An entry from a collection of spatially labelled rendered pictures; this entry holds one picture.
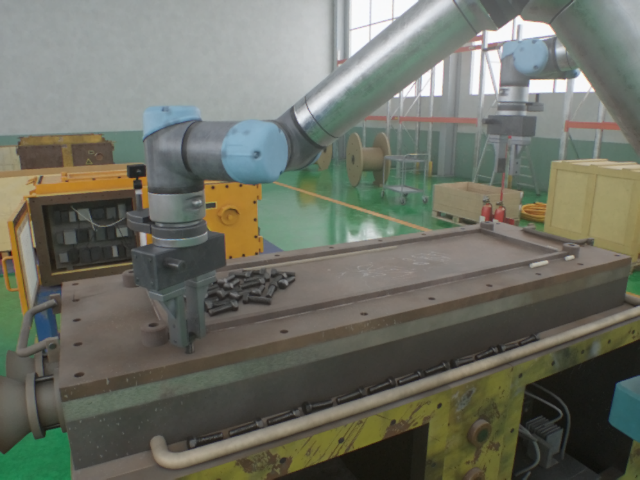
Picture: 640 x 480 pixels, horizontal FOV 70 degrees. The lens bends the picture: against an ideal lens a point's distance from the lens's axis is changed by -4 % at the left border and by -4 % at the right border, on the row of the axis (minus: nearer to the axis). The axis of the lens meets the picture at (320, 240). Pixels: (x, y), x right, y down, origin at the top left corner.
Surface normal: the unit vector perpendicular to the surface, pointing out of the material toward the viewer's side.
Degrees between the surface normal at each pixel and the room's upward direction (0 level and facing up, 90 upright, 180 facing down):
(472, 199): 90
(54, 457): 0
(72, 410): 90
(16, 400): 50
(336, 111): 108
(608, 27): 100
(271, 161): 90
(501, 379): 90
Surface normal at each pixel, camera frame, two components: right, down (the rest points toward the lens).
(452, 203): -0.89, 0.12
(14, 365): 0.64, -0.71
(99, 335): 0.00, -0.97
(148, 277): -0.54, 0.22
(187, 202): 0.84, 0.14
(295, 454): 0.46, 0.23
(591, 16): -0.69, 0.42
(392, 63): -0.22, 0.52
